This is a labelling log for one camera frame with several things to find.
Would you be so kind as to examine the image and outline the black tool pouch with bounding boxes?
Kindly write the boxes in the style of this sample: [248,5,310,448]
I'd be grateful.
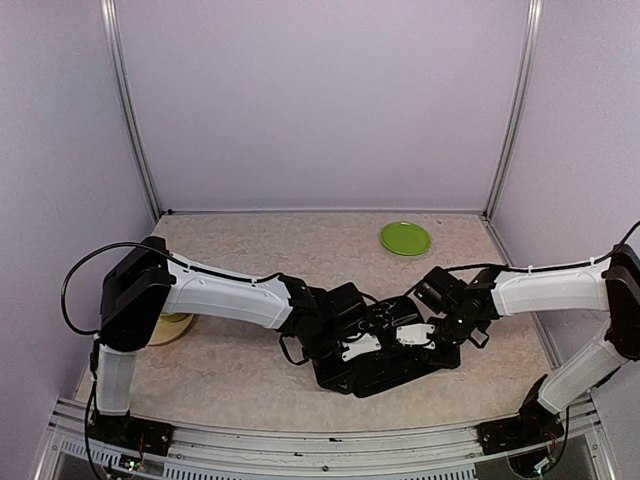
[344,296,438,398]

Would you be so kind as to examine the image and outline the silver scissors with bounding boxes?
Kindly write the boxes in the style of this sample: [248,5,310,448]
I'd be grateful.
[370,301,396,323]

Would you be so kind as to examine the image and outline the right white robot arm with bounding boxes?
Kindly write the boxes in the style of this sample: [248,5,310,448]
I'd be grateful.
[409,244,639,444]

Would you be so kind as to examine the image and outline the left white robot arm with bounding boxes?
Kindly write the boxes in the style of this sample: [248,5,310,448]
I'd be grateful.
[94,236,364,445]

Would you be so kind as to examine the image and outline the green plate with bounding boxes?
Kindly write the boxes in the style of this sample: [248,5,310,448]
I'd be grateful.
[380,221,431,256]

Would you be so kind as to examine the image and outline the beige plate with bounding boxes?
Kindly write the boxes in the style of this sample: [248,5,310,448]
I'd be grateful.
[148,313,194,347]

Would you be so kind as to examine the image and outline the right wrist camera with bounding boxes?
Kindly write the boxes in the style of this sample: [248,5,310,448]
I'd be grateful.
[396,323,436,350]

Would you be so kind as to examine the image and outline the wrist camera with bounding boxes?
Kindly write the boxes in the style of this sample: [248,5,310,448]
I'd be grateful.
[396,323,436,350]
[341,334,381,362]

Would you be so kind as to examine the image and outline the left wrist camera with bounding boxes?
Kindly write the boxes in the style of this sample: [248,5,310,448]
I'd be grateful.
[341,334,381,362]

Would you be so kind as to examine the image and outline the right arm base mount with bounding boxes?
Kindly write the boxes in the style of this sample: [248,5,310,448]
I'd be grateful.
[476,416,565,455]

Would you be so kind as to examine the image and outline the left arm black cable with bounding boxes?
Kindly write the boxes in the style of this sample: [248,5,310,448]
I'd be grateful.
[59,242,171,336]

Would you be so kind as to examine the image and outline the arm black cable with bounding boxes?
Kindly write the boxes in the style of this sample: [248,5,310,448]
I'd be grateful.
[444,219,640,275]
[59,242,171,336]

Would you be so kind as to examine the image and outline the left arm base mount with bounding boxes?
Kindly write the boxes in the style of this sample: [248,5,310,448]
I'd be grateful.
[88,411,174,457]

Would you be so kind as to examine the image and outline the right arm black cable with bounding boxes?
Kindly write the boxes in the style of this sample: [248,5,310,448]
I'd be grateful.
[444,219,640,275]

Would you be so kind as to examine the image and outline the front aluminium rail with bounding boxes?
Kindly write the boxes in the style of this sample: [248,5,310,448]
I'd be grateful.
[37,394,616,480]

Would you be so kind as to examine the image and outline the right aluminium frame post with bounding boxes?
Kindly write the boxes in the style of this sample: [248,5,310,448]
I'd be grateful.
[483,0,544,223]

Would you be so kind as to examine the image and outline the aluminium frame post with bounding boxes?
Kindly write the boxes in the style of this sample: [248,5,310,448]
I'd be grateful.
[100,0,163,221]
[483,0,544,223]

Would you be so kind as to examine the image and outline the left aluminium frame post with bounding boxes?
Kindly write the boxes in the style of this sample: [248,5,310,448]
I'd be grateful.
[100,0,163,221]

